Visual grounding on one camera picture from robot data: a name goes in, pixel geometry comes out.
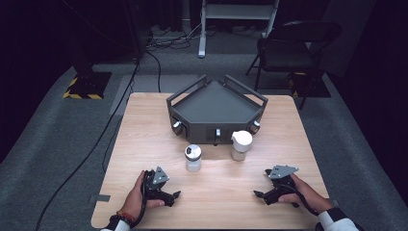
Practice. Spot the person's right hand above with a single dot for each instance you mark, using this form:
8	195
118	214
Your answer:
309	197

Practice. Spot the black folding chair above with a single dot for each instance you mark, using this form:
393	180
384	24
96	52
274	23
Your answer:
288	53

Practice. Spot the glass jar with steel lid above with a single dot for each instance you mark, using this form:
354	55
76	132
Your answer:
193	163

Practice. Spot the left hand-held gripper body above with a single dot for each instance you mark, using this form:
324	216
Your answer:
155	189

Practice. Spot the person's right white sleeve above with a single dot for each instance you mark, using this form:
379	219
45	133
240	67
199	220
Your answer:
336	221

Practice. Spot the person's white sleeve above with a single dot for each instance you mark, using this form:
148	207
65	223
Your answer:
336	221
117	227

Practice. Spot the grey tape strip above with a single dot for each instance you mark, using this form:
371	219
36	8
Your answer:
101	198

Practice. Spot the white metal stand frame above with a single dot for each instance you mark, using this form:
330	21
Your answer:
237	11

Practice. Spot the glass jar with white lid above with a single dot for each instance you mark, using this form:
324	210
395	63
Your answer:
241	141

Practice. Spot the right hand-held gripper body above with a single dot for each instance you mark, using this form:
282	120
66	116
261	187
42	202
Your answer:
280	183

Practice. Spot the person's left hand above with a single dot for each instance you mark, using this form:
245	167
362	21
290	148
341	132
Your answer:
134	200

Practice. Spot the person's left white sleeve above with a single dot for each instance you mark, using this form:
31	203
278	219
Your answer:
117	227

